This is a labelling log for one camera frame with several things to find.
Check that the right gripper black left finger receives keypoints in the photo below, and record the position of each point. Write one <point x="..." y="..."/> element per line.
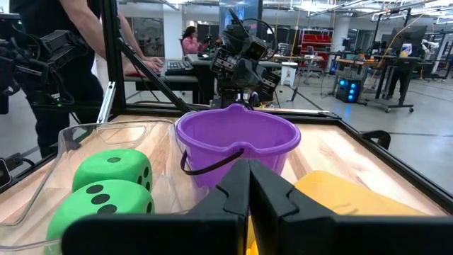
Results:
<point x="219" y="230"/>

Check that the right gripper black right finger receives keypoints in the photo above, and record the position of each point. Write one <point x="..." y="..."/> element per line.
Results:
<point x="301" y="233"/>

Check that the green foam die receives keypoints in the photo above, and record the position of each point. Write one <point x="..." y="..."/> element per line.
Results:
<point x="106" y="170"/>
<point x="134" y="198"/>

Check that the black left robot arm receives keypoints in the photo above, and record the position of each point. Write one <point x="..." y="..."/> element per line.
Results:
<point x="233" y="32"/>

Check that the black mechanical arm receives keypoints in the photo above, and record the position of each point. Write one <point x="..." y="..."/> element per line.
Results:
<point x="53" y="46"/>

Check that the white waste bin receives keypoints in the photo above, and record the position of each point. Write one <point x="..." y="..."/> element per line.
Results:
<point x="289" y="74"/>

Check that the black office desk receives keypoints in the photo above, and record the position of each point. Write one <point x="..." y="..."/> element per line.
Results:
<point x="187" y="79"/>

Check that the purple plastic bucket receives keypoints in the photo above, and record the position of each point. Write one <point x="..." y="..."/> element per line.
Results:
<point x="230" y="131"/>

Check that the yellow translucent tray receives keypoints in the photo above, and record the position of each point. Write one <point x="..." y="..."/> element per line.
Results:
<point x="347" y="195"/>

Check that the person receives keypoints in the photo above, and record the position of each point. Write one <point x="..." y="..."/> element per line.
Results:
<point x="191" y="42"/>
<point x="46" y="14"/>

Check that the black computer keyboard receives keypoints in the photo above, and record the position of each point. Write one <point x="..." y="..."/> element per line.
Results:
<point x="178" y="66"/>

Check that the red shelving rack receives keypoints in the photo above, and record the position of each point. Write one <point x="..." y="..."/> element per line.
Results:
<point x="315" y="42"/>

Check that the white building column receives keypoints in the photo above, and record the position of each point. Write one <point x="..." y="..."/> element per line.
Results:
<point x="341" y="33"/>
<point x="172" y="32"/>

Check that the black computer tower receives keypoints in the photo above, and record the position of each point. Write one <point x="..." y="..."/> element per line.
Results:
<point x="348" y="90"/>

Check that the silver aluminium bar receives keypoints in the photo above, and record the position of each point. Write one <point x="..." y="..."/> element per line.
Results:
<point x="106" y="102"/>

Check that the black standing desk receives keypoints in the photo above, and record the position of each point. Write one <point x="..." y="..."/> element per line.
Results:
<point x="393" y="63"/>

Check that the black computer monitor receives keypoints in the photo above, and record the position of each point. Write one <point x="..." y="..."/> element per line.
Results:
<point x="407" y="39"/>

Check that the large clear plastic bin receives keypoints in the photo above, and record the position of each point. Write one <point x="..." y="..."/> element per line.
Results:
<point x="46" y="184"/>

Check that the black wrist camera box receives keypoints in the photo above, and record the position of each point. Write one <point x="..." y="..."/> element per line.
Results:
<point x="255" y="49"/>

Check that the black table frame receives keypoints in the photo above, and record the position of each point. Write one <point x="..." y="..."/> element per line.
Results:
<point x="407" y="173"/>

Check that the black frame clamp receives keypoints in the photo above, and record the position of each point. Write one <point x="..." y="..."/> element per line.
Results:
<point x="377" y="138"/>

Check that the black upright frame post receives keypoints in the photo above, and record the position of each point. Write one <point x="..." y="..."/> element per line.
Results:
<point x="112" y="53"/>

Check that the small black camera box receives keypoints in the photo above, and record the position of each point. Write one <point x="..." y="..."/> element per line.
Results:
<point x="3" y="173"/>

